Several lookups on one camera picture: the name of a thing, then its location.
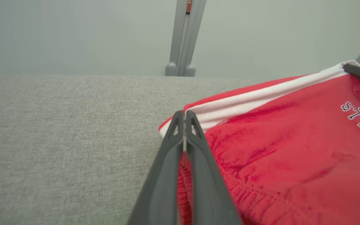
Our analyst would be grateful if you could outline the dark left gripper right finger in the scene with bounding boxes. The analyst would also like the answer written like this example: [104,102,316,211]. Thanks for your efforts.
[185,110,242,225]

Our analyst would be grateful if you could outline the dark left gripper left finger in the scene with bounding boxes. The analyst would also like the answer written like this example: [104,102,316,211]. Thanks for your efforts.
[127,110,185,225]

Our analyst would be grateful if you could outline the red shorts with navy print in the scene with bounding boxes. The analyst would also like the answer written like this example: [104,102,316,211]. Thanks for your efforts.
[159,61,360,225]

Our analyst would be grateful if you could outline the grey wall partition post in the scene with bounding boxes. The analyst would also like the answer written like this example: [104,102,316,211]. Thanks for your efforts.
[165,0,207,77]

